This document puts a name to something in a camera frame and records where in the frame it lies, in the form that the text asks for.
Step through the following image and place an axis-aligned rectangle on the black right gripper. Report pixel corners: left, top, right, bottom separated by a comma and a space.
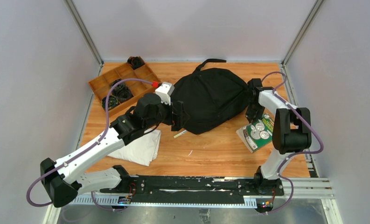
246, 103, 265, 125

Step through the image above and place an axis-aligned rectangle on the black backpack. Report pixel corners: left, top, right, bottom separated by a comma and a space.
171, 58, 250, 134

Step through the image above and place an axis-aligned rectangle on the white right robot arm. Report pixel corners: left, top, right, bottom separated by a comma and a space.
245, 78, 312, 195

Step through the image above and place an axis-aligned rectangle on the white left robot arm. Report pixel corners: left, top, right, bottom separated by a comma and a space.
40, 92, 188, 208

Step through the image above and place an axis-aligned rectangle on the green sticker pack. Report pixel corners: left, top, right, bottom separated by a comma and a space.
236, 113, 274, 153

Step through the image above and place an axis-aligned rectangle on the rolled dark belt centre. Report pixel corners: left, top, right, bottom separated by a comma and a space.
117, 89, 133, 103

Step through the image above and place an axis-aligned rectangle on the rolled dark belt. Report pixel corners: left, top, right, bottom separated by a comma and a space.
127, 56, 145, 70
117, 89, 133, 103
101, 95, 120, 111
110, 79, 128, 95

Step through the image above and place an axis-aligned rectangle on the rolled dark belt middle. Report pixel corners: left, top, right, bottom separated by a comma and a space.
110, 79, 128, 95

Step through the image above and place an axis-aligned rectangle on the rolled dark belt front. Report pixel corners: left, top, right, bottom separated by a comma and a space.
101, 95, 120, 111

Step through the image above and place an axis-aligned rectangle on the yellow white pen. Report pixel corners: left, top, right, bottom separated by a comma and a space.
174, 130, 188, 139

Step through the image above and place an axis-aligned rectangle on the white folded cloth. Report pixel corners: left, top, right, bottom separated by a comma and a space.
108, 130, 161, 167

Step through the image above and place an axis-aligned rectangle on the rolled dark belt top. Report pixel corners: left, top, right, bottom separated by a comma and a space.
127, 56, 145, 70

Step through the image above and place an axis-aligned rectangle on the wooden compartment tray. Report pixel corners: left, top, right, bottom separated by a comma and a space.
89, 63, 161, 116

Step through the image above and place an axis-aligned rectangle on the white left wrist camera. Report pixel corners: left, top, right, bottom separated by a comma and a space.
154, 82, 175, 105

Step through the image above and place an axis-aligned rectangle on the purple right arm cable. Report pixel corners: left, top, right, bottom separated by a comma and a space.
260, 71, 324, 214

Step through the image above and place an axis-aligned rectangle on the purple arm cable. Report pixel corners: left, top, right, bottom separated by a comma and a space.
260, 71, 324, 214
26, 77, 156, 208

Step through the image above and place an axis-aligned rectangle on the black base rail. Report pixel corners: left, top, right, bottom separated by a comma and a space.
100, 175, 284, 205

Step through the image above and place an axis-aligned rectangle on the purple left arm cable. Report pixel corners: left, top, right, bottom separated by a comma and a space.
26, 77, 156, 208

